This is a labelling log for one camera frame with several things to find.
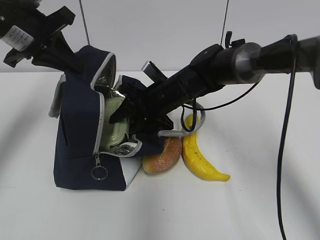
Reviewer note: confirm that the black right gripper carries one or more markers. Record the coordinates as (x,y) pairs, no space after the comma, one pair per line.
(147,107)

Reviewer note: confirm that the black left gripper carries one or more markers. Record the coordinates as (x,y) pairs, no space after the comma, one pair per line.
(35,36)

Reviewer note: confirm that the green lidded glass container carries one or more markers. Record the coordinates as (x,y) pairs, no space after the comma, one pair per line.
(113,134)

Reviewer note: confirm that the navy insulated lunch bag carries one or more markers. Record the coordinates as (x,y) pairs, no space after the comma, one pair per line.
(79,164)

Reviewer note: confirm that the brown bread roll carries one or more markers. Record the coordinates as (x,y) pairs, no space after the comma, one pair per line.
(162,162)

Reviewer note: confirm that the yellow banana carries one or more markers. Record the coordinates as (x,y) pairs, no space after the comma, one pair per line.
(196,162)

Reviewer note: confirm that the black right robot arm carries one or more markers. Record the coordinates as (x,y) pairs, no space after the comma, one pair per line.
(213,68)

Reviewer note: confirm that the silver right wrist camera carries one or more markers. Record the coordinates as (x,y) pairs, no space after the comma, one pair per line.
(153,72)

